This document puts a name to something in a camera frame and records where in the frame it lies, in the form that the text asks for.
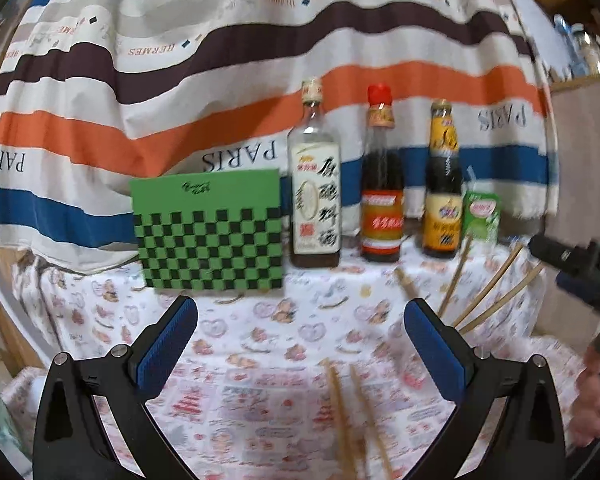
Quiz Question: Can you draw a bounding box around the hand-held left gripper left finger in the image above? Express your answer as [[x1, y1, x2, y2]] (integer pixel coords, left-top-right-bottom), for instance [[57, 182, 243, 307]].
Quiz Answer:
[[32, 295, 198, 480]]

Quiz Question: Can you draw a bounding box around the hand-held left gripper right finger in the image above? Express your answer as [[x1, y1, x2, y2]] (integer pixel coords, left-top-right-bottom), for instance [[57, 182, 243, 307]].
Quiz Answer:
[[403, 298, 570, 480]]

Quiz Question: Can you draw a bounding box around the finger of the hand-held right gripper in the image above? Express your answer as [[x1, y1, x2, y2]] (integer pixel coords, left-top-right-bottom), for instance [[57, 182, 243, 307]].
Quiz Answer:
[[527, 234, 600, 275], [555, 267, 600, 317]]

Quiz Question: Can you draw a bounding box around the person's right hand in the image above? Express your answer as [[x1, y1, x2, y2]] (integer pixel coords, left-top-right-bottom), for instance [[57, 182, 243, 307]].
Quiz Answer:
[[574, 342, 600, 448]]

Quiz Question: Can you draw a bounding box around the green drink carton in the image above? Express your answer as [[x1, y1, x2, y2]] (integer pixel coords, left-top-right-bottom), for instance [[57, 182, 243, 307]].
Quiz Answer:
[[461, 167, 502, 256]]

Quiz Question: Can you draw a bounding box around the beige board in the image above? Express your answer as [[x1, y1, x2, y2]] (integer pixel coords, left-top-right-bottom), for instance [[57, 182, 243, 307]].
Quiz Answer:
[[550, 76, 600, 241]]

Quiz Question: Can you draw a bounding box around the red cartoon print cloth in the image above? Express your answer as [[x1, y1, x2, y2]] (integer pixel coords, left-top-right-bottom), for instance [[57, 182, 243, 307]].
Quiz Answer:
[[0, 340, 596, 480]]

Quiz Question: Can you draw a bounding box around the green checkered box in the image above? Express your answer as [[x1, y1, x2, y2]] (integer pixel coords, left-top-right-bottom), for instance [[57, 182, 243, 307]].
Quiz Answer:
[[130, 168, 286, 293]]

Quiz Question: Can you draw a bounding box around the yellow-labelled dark sauce bottle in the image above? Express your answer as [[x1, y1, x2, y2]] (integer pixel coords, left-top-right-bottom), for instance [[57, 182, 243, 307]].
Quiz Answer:
[[422, 100, 465, 260]]

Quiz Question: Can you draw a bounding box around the bear print cloth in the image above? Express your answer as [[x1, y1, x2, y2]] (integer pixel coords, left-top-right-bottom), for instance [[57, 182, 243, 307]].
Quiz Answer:
[[12, 240, 551, 361]]

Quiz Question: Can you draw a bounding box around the red-capped dark sauce bottle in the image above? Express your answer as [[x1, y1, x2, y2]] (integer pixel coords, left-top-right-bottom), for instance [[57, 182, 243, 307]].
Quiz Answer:
[[360, 84, 406, 263]]

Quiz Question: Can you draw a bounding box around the clear cooking wine bottle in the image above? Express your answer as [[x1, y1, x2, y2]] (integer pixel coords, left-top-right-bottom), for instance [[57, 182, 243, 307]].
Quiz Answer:
[[286, 77, 342, 269]]

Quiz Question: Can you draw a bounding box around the clear plastic bottle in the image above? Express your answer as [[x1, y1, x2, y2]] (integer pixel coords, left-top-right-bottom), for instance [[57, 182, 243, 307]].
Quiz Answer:
[[552, 14, 573, 68], [570, 22, 598, 77]]

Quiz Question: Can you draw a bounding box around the striped backdrop cloth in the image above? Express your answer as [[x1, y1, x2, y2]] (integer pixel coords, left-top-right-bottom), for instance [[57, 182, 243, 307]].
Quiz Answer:
[[0, 0, 561, 271]]

